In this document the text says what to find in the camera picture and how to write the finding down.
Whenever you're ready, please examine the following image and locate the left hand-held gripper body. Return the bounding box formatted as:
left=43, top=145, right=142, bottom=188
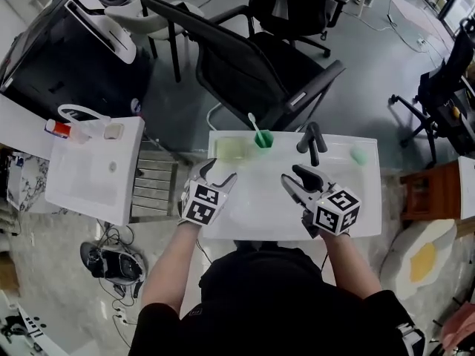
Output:
left=177, top=171, right=230, bottom=227

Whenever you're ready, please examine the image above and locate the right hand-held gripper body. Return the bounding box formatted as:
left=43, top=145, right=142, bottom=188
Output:
left=300, top=181, right=363, bottom=240

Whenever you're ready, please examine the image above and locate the clear plastic container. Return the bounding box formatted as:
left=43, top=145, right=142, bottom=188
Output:
left=214, top=136, right=250, bottom=162

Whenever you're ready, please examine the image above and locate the person's right forearm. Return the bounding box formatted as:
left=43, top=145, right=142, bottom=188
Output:
left=318, top=231, right=384, bottom=299

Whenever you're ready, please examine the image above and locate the person's left forearm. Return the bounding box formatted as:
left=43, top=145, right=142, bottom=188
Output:
left=140, top=220, right=200, bottom=314

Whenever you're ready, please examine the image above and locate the green soap bar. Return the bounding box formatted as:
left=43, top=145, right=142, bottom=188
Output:
left=350, top=144, right=370, bottom=167

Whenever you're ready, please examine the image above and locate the wide white sink basin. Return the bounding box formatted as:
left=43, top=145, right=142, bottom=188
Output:
left=201, top=129, right=383, bottom=242

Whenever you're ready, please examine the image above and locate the black faucet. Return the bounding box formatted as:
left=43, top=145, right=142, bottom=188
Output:
left=295, top=121, right=329, bottom=167

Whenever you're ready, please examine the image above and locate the chrome sink stand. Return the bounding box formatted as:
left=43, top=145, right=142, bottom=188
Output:
left=128, top=134, right=180, bottom=224

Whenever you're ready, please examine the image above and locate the wooden cabinet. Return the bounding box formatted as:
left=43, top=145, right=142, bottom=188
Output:
left=399, top=159, right=475, bottom=223

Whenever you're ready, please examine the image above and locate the fried egg cushion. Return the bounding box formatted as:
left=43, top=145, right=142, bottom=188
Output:
left=379, top=218, right=459, bottom=300

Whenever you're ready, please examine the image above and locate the black headset device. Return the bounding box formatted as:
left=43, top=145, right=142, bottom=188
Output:
left=79, top=240, right=146, bottom=288

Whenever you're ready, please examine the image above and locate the person's black shirt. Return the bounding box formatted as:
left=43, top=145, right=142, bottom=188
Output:
left=127, top=239, right=427, bottom=356

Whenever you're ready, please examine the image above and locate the small white sink basin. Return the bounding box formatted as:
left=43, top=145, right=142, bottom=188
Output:
left=44, top=116, right=146, bottom=227

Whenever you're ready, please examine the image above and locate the black mesh office chair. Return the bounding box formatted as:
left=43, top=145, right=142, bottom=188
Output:
left=138, top=0, right=347, bottom=133

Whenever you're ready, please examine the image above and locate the clear pinkish cup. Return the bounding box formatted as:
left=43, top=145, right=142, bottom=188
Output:
left=69, top=123, right=93, bottom=145

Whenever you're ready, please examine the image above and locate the white curved faucet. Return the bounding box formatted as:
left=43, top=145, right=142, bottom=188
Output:
left=56, top=103, right=113, bottom=126

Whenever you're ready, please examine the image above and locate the white sink on cabinet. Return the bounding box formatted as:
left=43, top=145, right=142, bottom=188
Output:
left=457, top=155, right=475, bottom=221

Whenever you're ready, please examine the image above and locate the red bottle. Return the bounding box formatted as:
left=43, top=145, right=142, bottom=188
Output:
left=44, top=119, right=73, bottom=140

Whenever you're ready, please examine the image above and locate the black chair with headrest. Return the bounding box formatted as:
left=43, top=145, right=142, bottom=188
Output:
left=388, top=19, right=475, bottom=167

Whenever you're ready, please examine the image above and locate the grey shell chair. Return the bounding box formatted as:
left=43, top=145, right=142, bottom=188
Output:
left=104, top=0, right=206, bottom=84

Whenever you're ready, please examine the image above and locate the white curved panel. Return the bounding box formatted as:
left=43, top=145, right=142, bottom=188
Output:
left=64, top=0, right=138, bottom=65

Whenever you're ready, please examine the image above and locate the pink fabric item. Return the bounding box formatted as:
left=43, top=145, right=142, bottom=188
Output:
left=440, top=301, right=475, bottom=356

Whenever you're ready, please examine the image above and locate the black high-back office chair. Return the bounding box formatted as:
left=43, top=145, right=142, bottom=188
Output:
left=247, top=0, right=353, bottom=59

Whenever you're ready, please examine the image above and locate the large black case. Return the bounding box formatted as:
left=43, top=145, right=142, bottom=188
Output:
left=0, top=0, right=154, bottom=126

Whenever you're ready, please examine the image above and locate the marble slab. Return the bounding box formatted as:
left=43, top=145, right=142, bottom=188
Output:
left=6, top=149, right=52, bottom=214

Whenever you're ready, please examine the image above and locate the white printed board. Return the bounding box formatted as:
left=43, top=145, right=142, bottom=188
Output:
left=0, top=301, right=51, bottom=356

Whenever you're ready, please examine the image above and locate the black cable tangle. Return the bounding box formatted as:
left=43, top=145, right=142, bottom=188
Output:
left=96, top=220, right=139, bottom=348

